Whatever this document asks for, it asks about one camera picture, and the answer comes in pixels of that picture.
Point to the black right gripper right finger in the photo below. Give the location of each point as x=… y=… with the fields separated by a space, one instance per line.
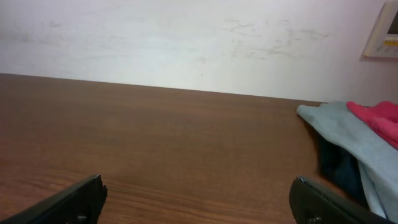
x=312 y=203

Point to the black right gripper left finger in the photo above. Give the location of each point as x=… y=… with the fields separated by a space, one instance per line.
x=80 y=203

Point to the dark navy garment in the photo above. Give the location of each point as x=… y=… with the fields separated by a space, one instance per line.
x=341 y=168

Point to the grey t-shirt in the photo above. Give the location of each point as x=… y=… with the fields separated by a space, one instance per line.
x=377 y=159

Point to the pink coral t-shirt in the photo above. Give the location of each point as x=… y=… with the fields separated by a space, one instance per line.
x=381 y=118

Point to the beige wall control panel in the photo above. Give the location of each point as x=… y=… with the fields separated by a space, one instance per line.
x=383 y=39

